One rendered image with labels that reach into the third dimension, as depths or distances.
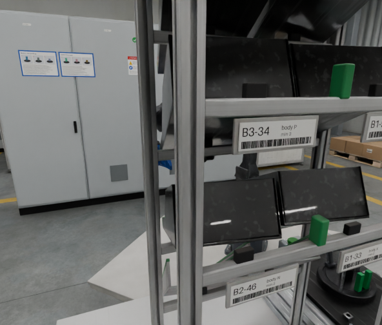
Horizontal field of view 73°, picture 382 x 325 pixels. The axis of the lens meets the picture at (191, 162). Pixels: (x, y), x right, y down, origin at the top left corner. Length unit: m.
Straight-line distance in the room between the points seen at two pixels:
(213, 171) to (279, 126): 3.70
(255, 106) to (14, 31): 3.32
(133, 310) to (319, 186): 0.66
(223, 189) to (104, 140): 3.14
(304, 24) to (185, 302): 0.41
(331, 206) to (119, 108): 3.12
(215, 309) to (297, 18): 0.75
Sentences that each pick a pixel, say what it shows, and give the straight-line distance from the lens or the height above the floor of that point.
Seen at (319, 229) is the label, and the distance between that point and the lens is 0.32.
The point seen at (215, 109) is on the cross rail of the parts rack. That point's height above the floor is 1.46.
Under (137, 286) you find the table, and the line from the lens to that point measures 0.95.
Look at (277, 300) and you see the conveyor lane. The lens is 0.85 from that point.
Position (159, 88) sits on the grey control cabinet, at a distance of 3.46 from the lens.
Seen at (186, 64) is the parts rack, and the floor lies 1.50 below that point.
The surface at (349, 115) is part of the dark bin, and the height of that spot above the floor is 1.44.
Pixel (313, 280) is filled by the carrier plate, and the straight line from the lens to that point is 0.85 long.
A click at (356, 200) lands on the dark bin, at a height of 1.33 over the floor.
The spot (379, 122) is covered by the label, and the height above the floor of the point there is 1.45.
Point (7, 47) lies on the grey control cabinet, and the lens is 3.46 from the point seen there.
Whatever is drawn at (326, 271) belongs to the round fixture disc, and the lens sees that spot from 0.87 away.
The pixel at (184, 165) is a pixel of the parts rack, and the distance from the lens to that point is 0.20.
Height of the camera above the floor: 1.48
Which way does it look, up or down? 16 degrees down
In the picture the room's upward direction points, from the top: straight up
